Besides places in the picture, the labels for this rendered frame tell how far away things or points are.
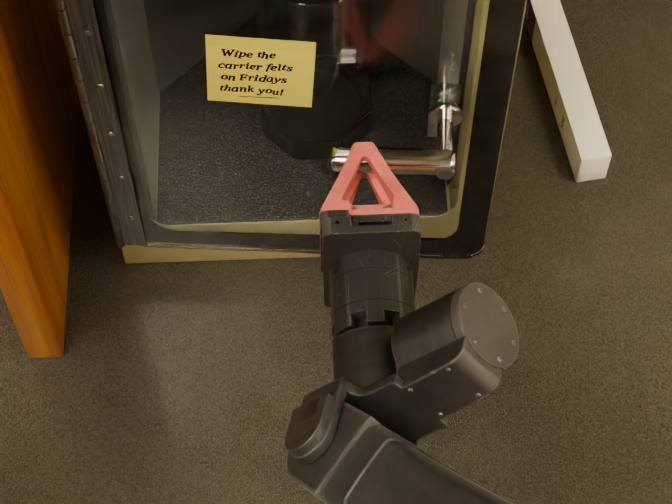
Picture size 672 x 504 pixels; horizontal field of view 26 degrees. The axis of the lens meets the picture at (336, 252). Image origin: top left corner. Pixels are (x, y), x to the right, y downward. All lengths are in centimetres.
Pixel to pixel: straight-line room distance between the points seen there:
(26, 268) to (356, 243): 30
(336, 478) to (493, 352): 12
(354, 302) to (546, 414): 33
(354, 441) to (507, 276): 46
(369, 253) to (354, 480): 19
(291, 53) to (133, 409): 37
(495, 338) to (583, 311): 40
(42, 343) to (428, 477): 52
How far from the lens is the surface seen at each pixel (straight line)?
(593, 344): 128
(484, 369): 88
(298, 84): 104
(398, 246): 97
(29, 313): 121
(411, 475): 82
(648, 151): 139
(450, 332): 88
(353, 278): 96
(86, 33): 102
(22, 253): 112
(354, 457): 86
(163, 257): 130
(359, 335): 94
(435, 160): 104
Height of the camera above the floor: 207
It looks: 60 degrees down
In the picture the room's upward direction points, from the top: straight up
